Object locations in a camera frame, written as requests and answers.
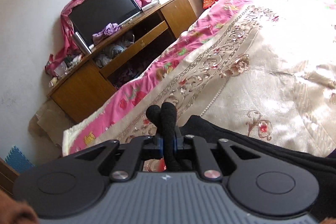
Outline black pants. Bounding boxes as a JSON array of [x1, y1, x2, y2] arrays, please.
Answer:
[[146, 102, 335, 223]]

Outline right hand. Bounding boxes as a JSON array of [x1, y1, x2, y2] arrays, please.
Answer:
[[0, 190, 39, 224]]

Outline brown cardboard sheets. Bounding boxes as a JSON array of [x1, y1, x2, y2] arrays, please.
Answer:
[[28, 100, 74, 148]]

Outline wooden tv cabinet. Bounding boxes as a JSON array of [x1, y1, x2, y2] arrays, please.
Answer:
[[48, 0, 197, 123]]

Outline blue foam floor mat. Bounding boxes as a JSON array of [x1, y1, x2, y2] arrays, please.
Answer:
[[5, 146, 34, 173]]

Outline floral satin bedspread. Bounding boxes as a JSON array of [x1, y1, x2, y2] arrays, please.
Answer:
[[62, 0, 335, 157]]

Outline pink cloth behind television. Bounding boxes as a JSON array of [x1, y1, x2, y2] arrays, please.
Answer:
[[45, 0, 151, 77]]

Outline steel thermos bottle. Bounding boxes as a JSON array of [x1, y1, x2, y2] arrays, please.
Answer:
[[72, 32, 92, 55]]

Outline purple crumpled cloth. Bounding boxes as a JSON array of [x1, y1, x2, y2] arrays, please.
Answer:
[[92, 23, 121, 45]]

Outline black flat screen television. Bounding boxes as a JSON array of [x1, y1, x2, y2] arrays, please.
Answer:
[[70, 0, 142, 46]]

